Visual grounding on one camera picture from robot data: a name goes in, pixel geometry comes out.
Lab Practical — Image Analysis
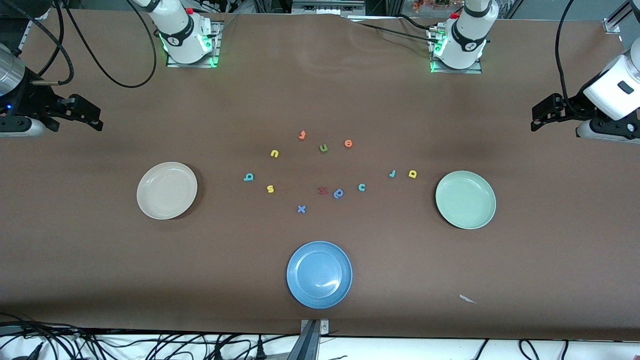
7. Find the dried orange plant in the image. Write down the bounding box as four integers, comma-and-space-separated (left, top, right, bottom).
412, 0, 461, 12

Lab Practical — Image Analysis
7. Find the grey aluminium post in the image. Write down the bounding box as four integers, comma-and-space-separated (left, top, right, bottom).
286, 320, 321, 360

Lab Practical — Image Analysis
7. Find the silver metal bracket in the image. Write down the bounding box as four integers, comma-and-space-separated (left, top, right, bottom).
300, 319, 330, 336

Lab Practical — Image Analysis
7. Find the aluminium corner profile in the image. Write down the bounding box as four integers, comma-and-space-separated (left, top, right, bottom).
602, 0, 633, 35

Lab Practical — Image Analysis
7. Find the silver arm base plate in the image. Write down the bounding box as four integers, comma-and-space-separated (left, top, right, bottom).
429, 27, 483, 75
166, 21, 222, 68

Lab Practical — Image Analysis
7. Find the silver metal device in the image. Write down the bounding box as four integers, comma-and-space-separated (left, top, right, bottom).
291, 0, 366, 16

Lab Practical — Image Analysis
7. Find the brown table cover mat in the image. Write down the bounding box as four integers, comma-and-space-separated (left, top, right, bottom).
0, 7, 640, 342

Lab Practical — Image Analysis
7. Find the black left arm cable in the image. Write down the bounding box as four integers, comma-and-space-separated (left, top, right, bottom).
554, 0, 576, 101

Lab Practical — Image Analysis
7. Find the thick black floor cable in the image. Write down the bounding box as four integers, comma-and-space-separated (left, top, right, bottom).
0, 312, 108, 360

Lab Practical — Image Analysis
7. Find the blue round plate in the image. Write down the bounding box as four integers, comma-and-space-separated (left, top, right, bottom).
286, 241, 353, 309

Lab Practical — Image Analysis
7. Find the green round plate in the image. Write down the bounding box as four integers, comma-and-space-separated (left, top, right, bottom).
435, 170, 497, 230

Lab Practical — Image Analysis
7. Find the black cable to arm base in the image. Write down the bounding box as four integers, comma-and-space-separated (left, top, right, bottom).
395, 14, 433, 32
356, 21, 441, 46

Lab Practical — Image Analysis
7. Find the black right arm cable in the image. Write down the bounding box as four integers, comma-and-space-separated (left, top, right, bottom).
0, 0, 157, 89

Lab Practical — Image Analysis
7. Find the black cable with grey plug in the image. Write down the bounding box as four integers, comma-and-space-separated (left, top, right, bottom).
10, 341, 47, 360

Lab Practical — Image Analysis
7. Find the beige round plate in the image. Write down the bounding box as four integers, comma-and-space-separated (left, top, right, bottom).
136, 161, 198, 220

